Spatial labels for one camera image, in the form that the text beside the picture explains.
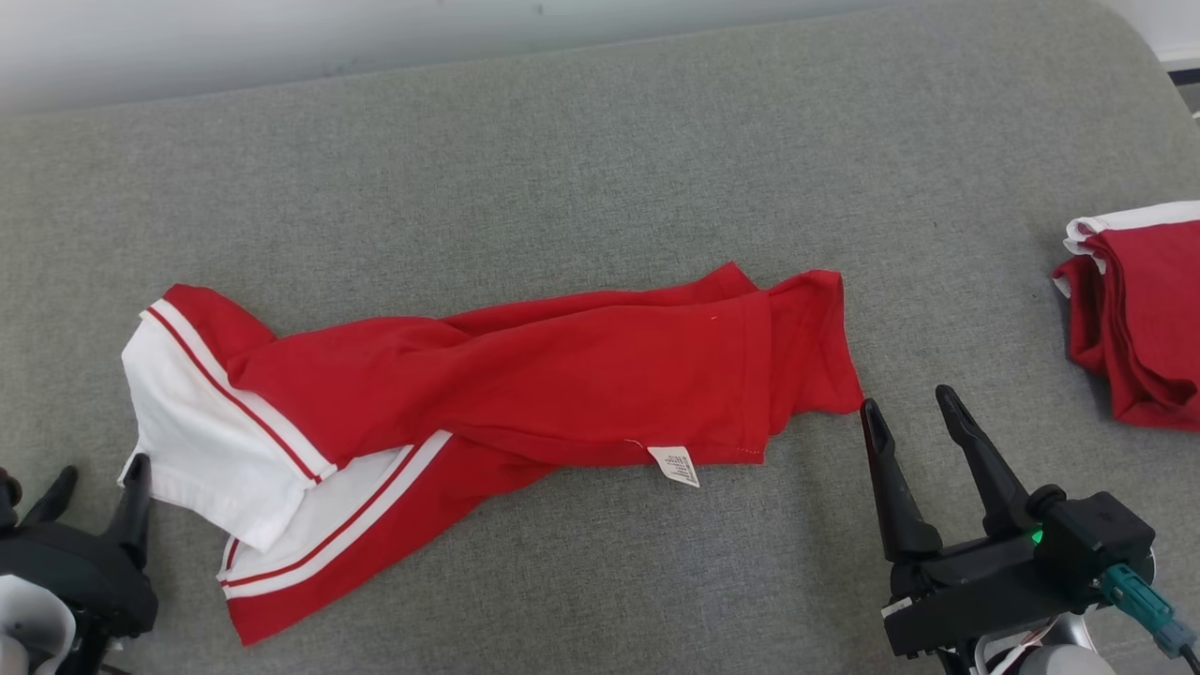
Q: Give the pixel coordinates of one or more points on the red white basketball shorts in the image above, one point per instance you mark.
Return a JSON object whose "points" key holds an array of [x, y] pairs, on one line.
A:
{"points": [[1153, 319]]}

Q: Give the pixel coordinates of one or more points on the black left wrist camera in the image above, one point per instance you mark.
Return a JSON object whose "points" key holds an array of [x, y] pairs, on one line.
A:
{"points": [[7, 502]]}

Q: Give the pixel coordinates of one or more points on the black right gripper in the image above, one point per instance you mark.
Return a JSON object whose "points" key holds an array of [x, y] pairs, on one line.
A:
{"points": [[975, 591]]}

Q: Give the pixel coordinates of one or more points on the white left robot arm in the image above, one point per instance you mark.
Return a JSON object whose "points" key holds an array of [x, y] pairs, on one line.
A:
{"points": [[23, 623]]}

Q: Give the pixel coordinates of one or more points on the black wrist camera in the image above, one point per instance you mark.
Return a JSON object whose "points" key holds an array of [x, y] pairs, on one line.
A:
{"points": [[7, 502], [1092, 539]]}

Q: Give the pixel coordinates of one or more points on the teal right camera connector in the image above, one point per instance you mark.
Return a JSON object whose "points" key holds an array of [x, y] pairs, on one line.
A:
{"points": [[1139, 600]]}

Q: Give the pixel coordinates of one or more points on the red white basketball jersey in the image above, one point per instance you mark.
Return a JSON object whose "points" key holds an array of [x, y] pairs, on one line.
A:
{"points": [[562, 375]]}

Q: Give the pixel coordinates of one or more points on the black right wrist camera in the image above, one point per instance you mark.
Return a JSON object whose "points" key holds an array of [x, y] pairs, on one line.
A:
{"points": [[1092, 539]]}

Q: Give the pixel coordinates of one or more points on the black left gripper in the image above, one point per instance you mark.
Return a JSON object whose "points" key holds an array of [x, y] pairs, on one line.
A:
{"points": [[94, 581]]}

